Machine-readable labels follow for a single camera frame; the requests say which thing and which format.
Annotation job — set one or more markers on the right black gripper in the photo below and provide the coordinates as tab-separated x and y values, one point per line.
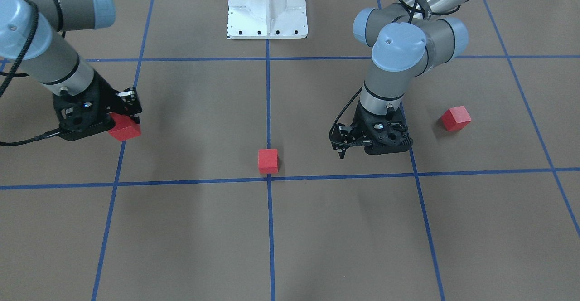
107	98

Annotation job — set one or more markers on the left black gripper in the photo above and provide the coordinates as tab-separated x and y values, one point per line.
356	123

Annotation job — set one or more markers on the red block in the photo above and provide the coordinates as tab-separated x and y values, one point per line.
456	118
268	161
125	127

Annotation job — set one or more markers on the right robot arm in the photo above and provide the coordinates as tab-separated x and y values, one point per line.
33	39

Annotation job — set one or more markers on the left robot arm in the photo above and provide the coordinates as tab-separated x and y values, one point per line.
407	38

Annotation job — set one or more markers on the white pedestal base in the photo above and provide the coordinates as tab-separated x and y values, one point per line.
267	19

